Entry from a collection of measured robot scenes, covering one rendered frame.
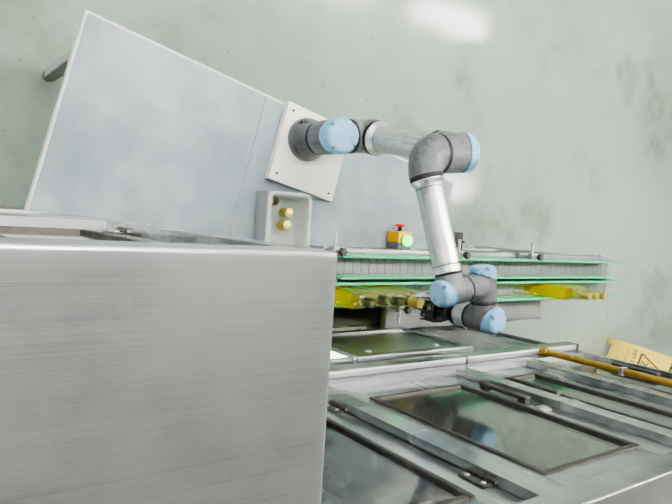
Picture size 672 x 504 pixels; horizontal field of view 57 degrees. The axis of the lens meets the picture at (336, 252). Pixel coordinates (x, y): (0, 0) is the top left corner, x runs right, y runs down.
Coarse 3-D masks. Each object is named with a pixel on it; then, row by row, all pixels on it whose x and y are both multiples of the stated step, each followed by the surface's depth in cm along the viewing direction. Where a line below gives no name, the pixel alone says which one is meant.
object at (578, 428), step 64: (384, 384) 162; (448, 384) 166; (512, 384) 164; (576, 384) 176; (640, 384) 182; (384, 448) 115; (448, 448) 113; (512, 448) 121; (576, 448) 124; (640, 448) 126
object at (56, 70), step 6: (66, 54) 206; (60, 60) 213; (66, 60) 204; (54, 66) 220; (60, 66) 212; (66, 66) 210; (48, 72) 228; (54, 72) 222; (60, 72) 220; (48, 78) 234; (54, 78) 231
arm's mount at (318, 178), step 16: (288, 112) 213; (304, 112) 217; (288, 128) 214; (272, 160) 212; (288, 160) 215; (320, 160) 222; (336, 160) 226; (272, 176) 212; (288, 176) 215; (304, 176) 219; (320, 176) 223; (336, 176) 227; (304, 192) 222; (320, 192) 224
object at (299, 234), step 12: (276, 192) 206; (288, 192) 208; (288, 204) 217; (300, 204) 217; (276, 216) 214; (300, 216) 217; (276, 228) 215; (300, 228) 217; (276, 240) 215; (288, 240) 218; (300, 240) 217
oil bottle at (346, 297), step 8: (336, 288) 207; (344, 288) 207; (336, 296) 206; (344, 296) 202; (352, 296) 199; (360, 296) 198; (336, 304) 206; (344, 304) 202; (352, 304) 199; (360, 304) 198
